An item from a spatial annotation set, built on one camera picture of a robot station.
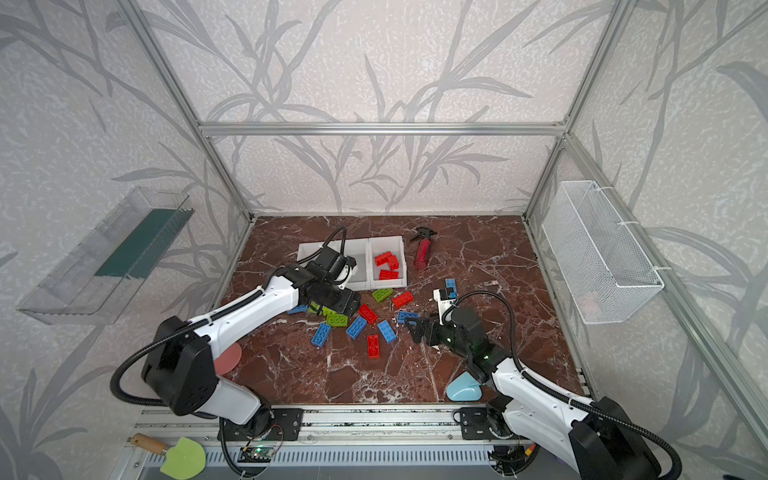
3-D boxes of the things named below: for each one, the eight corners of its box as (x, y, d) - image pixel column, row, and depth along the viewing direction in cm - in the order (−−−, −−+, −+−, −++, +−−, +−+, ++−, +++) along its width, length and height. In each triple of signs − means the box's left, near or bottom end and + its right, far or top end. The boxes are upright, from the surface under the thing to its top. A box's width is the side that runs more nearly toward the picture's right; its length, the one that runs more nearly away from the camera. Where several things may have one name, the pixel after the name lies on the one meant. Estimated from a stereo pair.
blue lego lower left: (311, 343, 89) (310, 341, 87) (321, 325, 93) (320, 322, 91) (322, 347, 88) (321, 345, 87) (332, 328, 92) (331, 325, 91)
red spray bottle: (403, 265, 108) (404, 260, 105) (415, 231, 118) (415, 225, 116) (426, 270, 106) (427, 265, 104) (435, 235, 117) (436, 229, 114)
